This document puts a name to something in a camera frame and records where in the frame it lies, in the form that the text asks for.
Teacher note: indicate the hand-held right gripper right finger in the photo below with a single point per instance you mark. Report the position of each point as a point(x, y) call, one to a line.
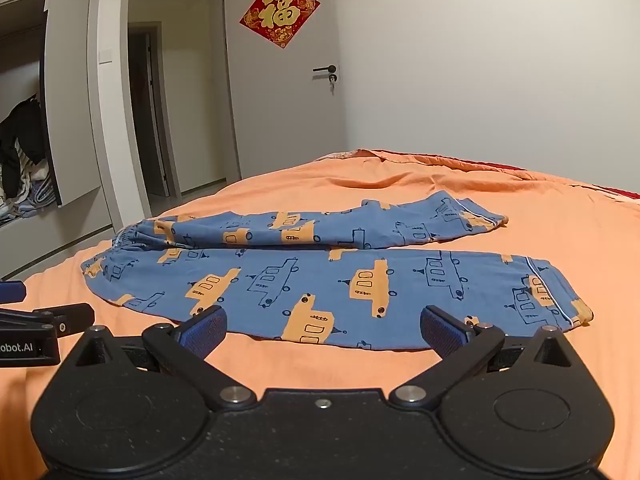
point(442, 332)

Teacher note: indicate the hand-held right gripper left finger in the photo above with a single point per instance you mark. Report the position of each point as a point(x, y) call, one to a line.
point(205, 332)

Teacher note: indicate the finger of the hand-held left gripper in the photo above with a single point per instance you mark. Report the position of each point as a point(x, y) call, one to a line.
point(12, 292)
point(70, 317)

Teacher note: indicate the blue car print pants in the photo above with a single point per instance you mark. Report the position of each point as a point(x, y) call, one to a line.
point(325, 280)

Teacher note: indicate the pile of striped clothes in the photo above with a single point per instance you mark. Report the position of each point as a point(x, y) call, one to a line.
point(30, 195)

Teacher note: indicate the red cloth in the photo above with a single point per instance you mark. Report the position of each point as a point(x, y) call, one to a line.
point(500, 166)

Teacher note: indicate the orange bed sheet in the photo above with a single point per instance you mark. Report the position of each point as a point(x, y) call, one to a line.
point(350, 180)

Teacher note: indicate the grey wardrobe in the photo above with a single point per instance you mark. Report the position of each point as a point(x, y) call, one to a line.
point(75, 110)

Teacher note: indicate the white bedroom door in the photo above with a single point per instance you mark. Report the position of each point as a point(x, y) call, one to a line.
point(285, 105)

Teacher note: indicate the door lock with key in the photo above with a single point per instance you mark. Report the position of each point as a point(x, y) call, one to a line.
point(332, 81)

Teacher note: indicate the red diamond door decoration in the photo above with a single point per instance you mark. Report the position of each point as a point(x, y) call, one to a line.
point(279, 12)

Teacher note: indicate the hallway door frame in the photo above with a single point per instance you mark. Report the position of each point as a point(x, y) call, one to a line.
point(167, 110)

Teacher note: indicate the white light switch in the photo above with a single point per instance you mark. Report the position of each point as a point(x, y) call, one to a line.
point(105, 55)

